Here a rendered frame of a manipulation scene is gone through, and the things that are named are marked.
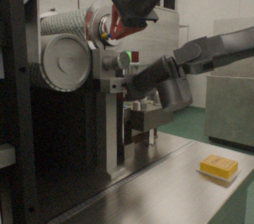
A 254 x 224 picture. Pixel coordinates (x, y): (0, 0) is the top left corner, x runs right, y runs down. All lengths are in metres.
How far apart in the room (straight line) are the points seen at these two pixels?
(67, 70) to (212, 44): 0.31
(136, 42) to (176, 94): 0.71
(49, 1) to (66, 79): 0.43
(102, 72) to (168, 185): 0.30
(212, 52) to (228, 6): 4.80
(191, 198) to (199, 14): 5.14
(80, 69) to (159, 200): 0.33
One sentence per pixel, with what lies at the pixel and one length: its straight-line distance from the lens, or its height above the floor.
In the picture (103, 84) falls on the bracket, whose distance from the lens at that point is 0.54.
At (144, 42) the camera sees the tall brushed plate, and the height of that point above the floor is 1.26.
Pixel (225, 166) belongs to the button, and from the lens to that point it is 0.64.
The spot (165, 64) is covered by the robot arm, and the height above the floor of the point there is 1.17.
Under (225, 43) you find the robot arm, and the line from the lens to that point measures 0.54.
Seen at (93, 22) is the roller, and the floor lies 1.26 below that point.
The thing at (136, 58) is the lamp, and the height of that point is 1.18.
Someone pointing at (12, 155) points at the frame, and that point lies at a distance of 0.37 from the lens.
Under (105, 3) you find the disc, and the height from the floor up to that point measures 1.31.
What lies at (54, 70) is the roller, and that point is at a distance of 0.52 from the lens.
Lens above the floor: 1.19
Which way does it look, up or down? 9 degrees down
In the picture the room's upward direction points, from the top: straight up
